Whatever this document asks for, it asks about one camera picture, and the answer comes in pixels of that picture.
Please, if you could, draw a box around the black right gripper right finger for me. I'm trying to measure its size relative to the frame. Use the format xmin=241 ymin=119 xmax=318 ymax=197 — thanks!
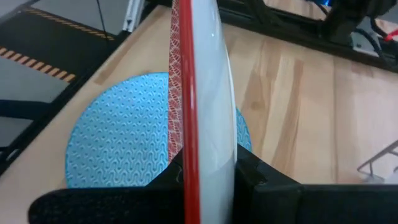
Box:
xmin=233 ymin=144 xmax=302 ymax=224

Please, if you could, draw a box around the silver wire dish rack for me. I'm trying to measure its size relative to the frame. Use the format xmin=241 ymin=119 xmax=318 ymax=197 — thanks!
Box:
xmin=356 ymin=139 xmax=398 ymax=184

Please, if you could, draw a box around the thin black cable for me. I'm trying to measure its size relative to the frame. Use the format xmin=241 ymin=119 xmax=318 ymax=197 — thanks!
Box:
xmin=95 ymin=0 xmax=111 ymax=42

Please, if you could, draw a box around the teal wave patterned plate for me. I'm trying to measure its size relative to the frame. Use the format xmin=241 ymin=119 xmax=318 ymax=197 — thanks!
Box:
xmin=64 ymin=72 xmax=253 ymax=189

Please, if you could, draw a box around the red leaf patterned plate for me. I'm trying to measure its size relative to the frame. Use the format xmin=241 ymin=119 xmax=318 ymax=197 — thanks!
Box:
xmin=167 ymin=0 xmax=239 ymax=224

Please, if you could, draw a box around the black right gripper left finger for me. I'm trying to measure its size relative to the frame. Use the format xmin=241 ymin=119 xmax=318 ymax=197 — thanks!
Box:
xmin=145 ymin=149 xmax=185 ymax=189

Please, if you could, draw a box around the black orange striped floor mat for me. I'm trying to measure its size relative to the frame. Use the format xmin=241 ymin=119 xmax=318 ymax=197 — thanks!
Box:
xmin=0 ymin=6 xmax=116 ymax=103

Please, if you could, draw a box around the silver aluminium post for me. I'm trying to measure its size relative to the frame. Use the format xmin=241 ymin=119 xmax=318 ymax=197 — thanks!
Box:
xmin=122 ymin=0 xmax=146 ymax=32

